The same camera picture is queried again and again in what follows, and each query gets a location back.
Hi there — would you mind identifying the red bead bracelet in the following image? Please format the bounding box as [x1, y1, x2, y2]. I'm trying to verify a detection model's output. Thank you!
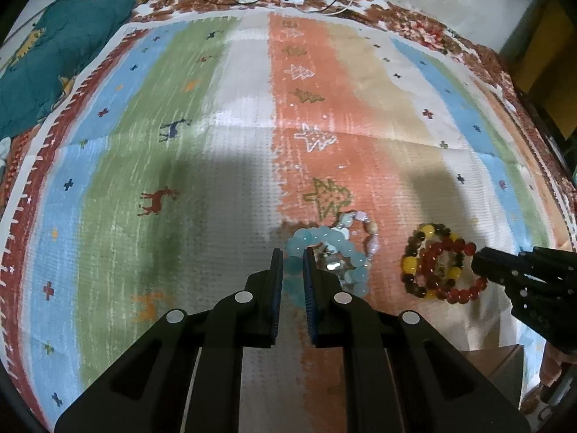
[419, 238, 489, 305]

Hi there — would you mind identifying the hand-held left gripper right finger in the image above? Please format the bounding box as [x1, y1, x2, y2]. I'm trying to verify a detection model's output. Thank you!
[303, 247, 533, 433]

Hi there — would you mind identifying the yellow and brown bead bracelet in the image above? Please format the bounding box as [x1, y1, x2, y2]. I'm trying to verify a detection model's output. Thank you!
[401, 223, 466, 301]

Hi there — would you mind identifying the teal cloth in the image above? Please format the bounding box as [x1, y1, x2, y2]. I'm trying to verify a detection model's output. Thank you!
[0, 0, 137, 140]

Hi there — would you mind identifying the pastel multicolour bead bracelet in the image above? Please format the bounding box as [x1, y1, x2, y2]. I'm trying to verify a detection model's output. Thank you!
[334, 210, 380, 259]

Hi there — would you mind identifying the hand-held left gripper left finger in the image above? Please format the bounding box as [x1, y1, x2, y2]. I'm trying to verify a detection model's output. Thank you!
[54, 248, 285, 433]

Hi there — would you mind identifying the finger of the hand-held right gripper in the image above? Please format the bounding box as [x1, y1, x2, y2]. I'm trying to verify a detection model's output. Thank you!
[471, 246, 577, 283]
[472, 265, 577, 353]

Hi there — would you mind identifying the yellow box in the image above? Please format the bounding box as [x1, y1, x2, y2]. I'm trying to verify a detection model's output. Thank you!
[513, 0, 565, 96]

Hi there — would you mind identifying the person's right hand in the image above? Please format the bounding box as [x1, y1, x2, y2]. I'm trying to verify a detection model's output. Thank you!
[541, 345, 569, 389]

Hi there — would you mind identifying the light blue bead bracelet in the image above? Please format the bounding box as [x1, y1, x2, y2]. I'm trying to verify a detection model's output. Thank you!
[283, 226, 369, 308]

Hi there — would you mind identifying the striped animal print rug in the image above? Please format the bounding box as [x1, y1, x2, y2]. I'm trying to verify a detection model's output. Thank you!
[0, 9, 574, 433]

